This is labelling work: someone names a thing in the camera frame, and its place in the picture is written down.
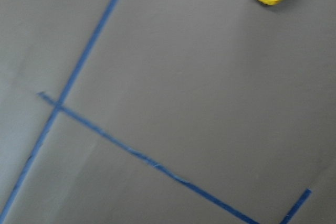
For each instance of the brown paper table cover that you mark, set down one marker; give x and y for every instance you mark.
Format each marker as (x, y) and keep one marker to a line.
(167, 111)

